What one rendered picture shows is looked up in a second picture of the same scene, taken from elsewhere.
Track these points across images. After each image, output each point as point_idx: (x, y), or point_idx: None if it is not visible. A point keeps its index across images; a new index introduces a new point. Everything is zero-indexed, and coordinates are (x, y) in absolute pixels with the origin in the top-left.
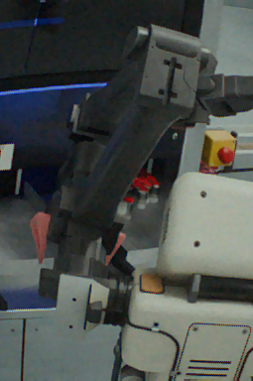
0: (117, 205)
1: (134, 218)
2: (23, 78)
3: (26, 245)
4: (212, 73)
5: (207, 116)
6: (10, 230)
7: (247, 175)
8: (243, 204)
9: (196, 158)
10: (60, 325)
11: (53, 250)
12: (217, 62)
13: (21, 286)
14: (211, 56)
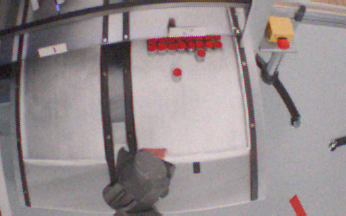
0: None
1: (185, 79)
2: (57, 20)
3: (67, 119)
4: (156, 197)
5: (164, 194)
6: (63, 94)
7: (314, 22)
8: None
9: (258, 37)
10: None
11: (85, 129)
12: (168, 186)
13: (47, 178)
14: (155, 189)
